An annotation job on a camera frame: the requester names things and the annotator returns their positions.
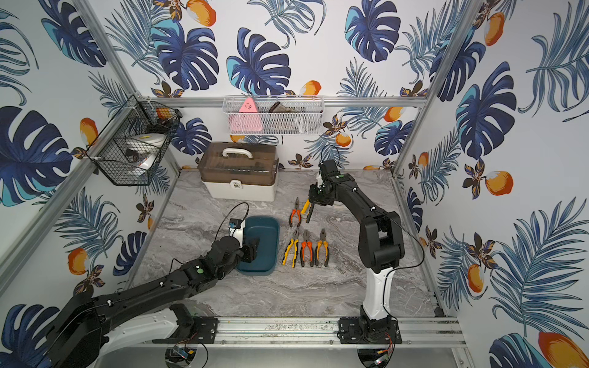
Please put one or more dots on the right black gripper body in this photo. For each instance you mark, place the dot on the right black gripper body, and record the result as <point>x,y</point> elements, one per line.
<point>317,195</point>

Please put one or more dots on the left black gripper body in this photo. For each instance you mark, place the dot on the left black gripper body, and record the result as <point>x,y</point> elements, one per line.
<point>251,251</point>

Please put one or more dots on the small yellow black pliers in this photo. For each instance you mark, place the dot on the small yellow black pliers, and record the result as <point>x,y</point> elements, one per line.
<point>307,210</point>

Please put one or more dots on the teal plastic storage tray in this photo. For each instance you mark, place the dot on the teal plastic storage tray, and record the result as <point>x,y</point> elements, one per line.
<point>267,230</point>

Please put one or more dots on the small orange long nose pliers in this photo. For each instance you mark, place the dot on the small orange long nose pliers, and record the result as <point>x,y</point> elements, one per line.
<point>295,219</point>

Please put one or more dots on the orange black cutting pliers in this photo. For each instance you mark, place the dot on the orange black cutting pliers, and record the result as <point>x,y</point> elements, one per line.
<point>322,255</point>

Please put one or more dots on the yellow black combination pliers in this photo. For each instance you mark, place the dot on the yellow black combination pliers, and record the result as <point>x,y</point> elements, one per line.
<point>291,252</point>

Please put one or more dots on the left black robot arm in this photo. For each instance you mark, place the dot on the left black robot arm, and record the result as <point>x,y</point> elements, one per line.
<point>77,334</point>

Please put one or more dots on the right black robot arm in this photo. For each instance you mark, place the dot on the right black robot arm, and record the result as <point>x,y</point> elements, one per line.
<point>380,247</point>

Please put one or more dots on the white brown toolbox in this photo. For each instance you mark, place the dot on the white brown toolbox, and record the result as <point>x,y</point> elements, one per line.
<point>247,172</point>

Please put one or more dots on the pink triangle card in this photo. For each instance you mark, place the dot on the pink triangle card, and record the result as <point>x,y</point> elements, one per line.
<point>247,120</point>

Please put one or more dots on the white bowl in basket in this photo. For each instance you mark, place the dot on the white bowl in basket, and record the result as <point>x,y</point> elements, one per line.
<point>142,151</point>

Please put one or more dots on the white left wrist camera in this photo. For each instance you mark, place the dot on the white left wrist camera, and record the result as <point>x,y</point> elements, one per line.
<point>236,228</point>

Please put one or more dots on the white mesh wall basket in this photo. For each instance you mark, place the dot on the white mesh wall basket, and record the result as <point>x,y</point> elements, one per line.
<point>282,115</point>

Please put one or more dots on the black wire basket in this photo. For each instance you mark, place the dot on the black wire basket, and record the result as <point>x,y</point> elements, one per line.
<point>134,117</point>

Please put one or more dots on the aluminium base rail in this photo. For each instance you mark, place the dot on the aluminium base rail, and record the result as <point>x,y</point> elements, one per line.
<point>300,332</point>

